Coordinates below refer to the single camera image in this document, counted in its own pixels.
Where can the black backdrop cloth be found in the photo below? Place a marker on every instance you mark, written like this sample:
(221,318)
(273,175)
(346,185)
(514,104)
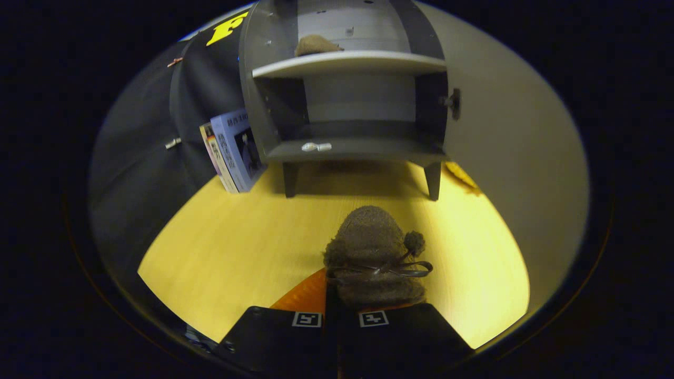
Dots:
(142,173)

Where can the blue paperback book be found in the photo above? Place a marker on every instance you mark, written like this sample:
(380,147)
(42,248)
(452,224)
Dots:
(234,147)

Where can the brown fuzzy shoe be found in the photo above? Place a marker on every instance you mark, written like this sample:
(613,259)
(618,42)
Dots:
(316,46)
(371,237)

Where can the yellow round object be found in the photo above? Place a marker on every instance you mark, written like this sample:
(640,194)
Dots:
(462,176)

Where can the beige shoe cabinet door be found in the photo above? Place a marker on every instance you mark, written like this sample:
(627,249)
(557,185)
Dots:
(516,158)

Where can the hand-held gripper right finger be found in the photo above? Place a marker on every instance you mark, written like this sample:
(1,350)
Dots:
(405,337)

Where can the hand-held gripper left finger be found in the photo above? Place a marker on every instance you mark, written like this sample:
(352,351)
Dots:
(279,337)

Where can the grey shoe cabinet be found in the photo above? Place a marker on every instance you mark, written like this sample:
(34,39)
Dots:
(358,100)

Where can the wooden clothes peg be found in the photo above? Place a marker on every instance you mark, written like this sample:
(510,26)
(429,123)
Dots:
(173,143)
(175,61)

